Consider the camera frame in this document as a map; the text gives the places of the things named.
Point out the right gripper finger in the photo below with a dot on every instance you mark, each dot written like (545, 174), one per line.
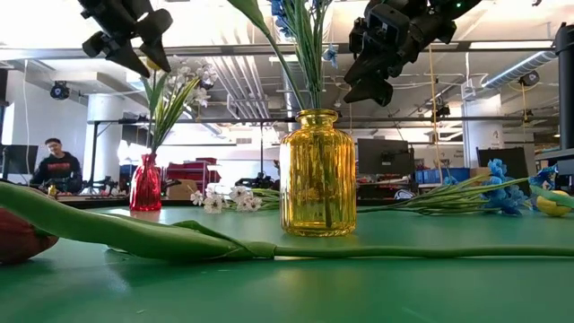
(374, 92)
(376, 67)

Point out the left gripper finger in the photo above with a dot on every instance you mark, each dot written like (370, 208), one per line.
(157, 27)
(116, 49)

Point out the yellow artificial tulip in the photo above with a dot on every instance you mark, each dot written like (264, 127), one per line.
(155, 94)
(551, 207)

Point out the white artificial flower spray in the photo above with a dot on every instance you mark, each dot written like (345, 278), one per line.
(213, 204)
(170, 114)

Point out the blue flower stem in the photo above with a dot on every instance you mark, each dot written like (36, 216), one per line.
(504, 197)

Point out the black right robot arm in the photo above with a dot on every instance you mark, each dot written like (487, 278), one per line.
(466, 6)

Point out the yellow ribbed glass vase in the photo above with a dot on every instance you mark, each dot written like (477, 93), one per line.
(318, 179)

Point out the red glass vase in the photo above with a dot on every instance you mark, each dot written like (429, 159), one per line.
(145, 188)

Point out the black computer monitor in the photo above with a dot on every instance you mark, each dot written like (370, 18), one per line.
(385, 157)
(20, 159)

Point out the blue storage bins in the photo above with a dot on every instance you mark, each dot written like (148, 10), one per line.
(430, 176)

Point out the white round object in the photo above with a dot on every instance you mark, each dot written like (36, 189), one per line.
(403, 194)

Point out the brown cardboard box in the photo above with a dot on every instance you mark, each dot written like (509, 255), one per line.
(181, 190)
(477, 171)

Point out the person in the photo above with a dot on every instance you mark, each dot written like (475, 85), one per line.
(58, 172)

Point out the red tool cart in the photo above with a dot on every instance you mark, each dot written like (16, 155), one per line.
(193, 170)

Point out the black panel screen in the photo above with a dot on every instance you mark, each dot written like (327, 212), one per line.
(515, 157)

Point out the small yellow object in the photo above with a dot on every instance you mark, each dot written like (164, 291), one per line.
(52, 191)

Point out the black vertical pole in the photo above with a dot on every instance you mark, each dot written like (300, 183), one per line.
(566, 89)

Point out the green table mat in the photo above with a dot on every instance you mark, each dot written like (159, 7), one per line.
(314, 291)

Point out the gray vertical round duct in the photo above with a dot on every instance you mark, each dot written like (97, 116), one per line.
(287, 103)

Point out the silver ventilation duct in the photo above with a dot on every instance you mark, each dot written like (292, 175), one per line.
(515, 69)

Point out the black metal table frame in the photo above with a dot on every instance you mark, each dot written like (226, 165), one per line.
(103, 203)

